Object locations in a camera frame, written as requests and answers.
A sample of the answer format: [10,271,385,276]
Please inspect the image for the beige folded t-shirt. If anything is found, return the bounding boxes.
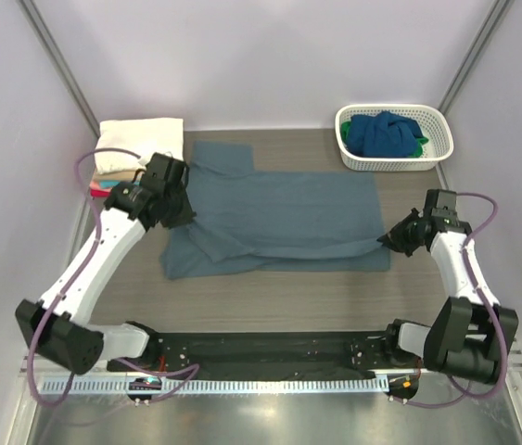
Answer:
[92,168,145,183]

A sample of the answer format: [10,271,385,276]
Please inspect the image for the aluminium frame rail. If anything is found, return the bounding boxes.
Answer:
[33,342,522,374]

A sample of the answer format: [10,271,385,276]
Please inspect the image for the white folded t-shirt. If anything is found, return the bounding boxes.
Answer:
[95,118,184,174]

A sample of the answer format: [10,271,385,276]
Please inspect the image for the dark blue crumpled t-shirt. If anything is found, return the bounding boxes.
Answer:
[344,111,424,159]

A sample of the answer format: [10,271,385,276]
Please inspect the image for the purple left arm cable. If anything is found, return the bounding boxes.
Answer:
[26,147,204,409]

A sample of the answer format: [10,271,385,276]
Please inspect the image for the right aluminium corner post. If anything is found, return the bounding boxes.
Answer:
[438,0,514,114]

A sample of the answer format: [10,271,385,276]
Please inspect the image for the teal folded t-shirt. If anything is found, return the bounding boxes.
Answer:
[96,181,120,189]

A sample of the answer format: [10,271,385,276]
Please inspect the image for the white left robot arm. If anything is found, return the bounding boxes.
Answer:
[15,152,196,375]

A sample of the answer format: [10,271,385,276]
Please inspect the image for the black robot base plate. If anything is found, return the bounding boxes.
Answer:
[105,329,438,382]

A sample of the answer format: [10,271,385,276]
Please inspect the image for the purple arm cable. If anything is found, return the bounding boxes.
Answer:
[388,192,510,409]
[26,147,204,409]

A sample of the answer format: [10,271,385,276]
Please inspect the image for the white perforated plastic basket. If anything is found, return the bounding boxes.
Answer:
[335,104,454,172]

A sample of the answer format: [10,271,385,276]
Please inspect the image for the aluminium corner post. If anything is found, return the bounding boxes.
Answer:
[438,0,514,114]
[16,0,99,136]

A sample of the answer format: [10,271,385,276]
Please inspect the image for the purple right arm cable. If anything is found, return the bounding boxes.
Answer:
[388,192,510,409]

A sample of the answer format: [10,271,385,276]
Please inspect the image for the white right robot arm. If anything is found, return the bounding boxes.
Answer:
[378,189,519,386]

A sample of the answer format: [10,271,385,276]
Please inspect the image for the grey-blue t-shirt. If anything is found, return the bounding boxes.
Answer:
[160,141,390,280]

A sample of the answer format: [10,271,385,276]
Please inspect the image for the white slotted cable duct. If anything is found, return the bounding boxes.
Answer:
[40,375,389,396]

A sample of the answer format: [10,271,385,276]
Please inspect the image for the left aluminium corner post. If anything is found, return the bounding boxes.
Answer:
[16,0,99,136]

